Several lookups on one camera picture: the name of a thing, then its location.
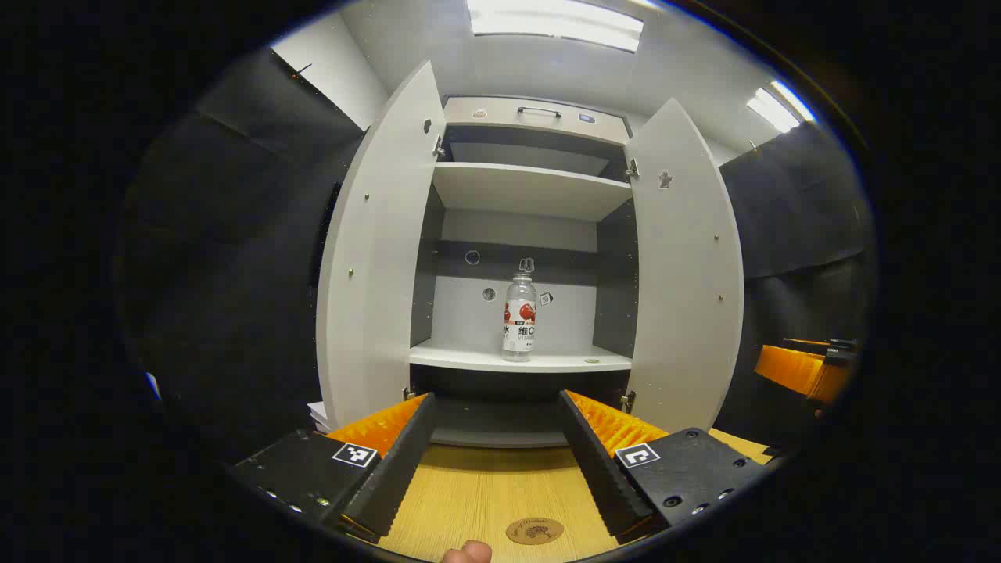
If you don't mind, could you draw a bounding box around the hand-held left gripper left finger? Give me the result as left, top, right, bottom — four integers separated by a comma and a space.
231, 393, 437, 546

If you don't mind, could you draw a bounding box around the black backdrop cloth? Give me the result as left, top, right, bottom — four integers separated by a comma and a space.
117, 47, 877, 462

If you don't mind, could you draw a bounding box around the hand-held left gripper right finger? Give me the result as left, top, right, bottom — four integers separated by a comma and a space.
558, 389, 771, 546

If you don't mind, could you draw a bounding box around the grey cabinet door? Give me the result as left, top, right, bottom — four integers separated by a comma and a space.
315, 60, 447, 429
624, 97, 744, 433

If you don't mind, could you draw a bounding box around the grey wooden cabinet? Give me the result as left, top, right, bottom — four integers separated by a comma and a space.
409, 95, 638, 448

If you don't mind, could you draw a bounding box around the clear bottle with red label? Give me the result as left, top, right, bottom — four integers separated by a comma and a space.
501, 271, 538, 363

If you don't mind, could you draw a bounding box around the round cork coaster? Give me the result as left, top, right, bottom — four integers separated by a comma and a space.
505, 517, 565, 546

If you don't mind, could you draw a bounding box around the long ceiling light panel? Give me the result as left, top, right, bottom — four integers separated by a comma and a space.
466, 0, 644, 53

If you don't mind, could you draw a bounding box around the small ceiling light panel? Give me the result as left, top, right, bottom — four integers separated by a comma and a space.
745, 80, 816, 134

